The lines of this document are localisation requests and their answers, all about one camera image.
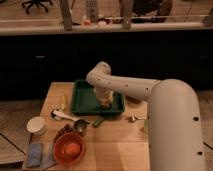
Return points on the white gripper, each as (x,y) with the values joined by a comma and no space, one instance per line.
(104,96)

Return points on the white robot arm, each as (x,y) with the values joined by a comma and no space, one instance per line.
(174,119)

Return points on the green plastic tray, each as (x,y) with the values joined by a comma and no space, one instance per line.
(84,101)

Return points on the green marker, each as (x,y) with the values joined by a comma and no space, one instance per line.
(98,122)

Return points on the red brown bowl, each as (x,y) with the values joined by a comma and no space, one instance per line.
(133,100)

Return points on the metal spoon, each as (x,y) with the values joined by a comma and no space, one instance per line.
(133,119)

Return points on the small metal cup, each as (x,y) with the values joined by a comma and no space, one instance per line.
(80,126)

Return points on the dark red toy cluster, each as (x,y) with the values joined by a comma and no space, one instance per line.
(66,129)

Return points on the orange plastic bowl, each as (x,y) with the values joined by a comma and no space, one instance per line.
(69,149)

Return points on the white paper cup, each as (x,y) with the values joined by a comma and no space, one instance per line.
(36,126)

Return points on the grey cloth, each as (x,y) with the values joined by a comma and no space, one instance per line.
(48,159)

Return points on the blue sponge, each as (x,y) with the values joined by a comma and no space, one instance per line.
(34,155)

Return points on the black office chair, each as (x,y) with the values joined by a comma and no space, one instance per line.
(29,3)

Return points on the white handled scoop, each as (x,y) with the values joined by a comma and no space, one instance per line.
(58,115)

